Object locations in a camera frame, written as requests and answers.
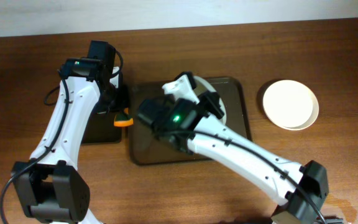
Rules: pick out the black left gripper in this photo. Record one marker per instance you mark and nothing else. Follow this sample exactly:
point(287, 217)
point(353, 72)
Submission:
point(120, 101)

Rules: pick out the orange green sponge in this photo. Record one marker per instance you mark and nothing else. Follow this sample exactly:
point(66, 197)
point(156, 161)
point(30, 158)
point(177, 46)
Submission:
point(123, 119)

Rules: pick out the pale green plate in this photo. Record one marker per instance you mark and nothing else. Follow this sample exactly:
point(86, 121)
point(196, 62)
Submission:
point(210, 99)

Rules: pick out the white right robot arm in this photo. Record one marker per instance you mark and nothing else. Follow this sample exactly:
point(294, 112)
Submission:
point(191, 117)

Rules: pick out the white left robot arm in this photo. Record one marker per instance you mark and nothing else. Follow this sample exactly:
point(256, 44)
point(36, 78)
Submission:
point(48, 186)

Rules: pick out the small black tray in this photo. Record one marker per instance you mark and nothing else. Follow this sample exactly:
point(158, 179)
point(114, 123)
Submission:
point(100, 129)

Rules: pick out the large brown serving tray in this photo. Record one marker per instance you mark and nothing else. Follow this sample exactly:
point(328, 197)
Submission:
point(145, 150)

